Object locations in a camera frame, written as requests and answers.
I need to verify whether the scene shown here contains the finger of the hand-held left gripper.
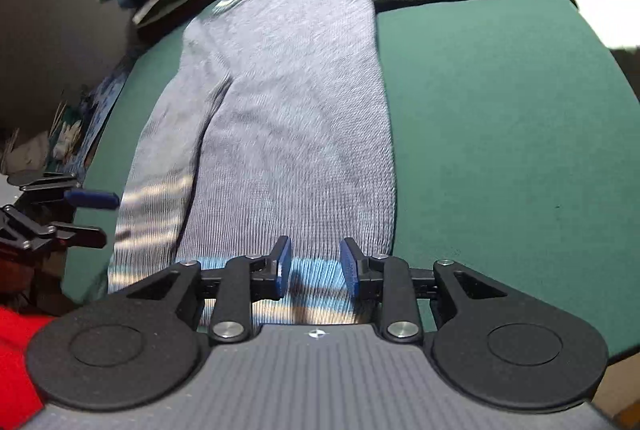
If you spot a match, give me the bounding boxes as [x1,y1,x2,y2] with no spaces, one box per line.
[17,173,121,211]
[0,205,108,252]

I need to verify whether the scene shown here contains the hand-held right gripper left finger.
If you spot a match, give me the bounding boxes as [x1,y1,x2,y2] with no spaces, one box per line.
[122,235,293,344]

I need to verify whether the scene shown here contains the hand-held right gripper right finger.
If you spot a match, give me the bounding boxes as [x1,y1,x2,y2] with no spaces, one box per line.
[340,236,508,344]

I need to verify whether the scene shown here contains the grey knit striped-trim sweater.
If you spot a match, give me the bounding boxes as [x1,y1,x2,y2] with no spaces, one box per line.
[107,0,578,328]

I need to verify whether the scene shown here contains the white glove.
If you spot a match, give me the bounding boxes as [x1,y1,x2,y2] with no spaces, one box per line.
[52,123,83,158]

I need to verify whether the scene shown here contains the grey printed cloth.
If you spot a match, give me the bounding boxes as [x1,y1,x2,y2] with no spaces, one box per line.
[0,133,51,175]

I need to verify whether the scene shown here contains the blue white printed cloth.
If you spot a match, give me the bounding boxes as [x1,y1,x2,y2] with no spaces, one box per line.
[75,55,133,171]

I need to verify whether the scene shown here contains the person's red clothing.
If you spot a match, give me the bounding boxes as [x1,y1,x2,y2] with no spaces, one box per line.
[0,307,56,430]

